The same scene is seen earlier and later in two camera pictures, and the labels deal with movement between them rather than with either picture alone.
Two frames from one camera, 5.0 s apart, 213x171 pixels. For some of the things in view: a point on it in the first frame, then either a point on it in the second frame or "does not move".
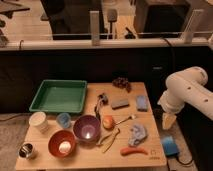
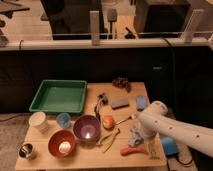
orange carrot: x=127 y=150 does not move
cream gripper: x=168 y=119 to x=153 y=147
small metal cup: x=25 y=150 does not move
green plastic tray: x=59 y=96 does not move
